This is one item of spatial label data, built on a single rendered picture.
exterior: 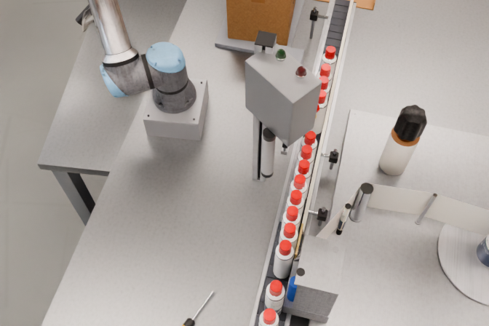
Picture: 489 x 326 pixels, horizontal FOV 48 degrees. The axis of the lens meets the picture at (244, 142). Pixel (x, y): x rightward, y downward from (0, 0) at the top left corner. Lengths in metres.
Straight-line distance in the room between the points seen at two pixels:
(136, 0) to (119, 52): 0.73
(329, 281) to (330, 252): 0.08
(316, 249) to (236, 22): 1.05
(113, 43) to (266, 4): 0.62
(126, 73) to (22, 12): 2.14
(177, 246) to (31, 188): 1.37
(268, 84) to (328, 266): 0.48
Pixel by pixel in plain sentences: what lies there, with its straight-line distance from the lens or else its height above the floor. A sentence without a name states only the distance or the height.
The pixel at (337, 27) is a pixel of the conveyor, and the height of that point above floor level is 0.88.
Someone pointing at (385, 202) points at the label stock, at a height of 0.96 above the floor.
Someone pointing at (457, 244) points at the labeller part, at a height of 0.89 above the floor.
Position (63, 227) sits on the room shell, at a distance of 2.84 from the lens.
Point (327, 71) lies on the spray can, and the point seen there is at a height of 1.08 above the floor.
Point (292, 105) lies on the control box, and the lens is 1.24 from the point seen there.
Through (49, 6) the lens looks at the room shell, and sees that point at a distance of 3.81.
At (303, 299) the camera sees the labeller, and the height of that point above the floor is 1.04.
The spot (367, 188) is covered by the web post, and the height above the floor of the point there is 1.07.
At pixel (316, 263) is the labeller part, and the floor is 1.14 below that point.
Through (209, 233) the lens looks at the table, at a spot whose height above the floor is 0.83.
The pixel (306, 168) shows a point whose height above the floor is 1.08.
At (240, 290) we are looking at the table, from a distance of 1.71.
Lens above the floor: 2.46
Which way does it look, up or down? 57 degrees down
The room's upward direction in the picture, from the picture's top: straight up
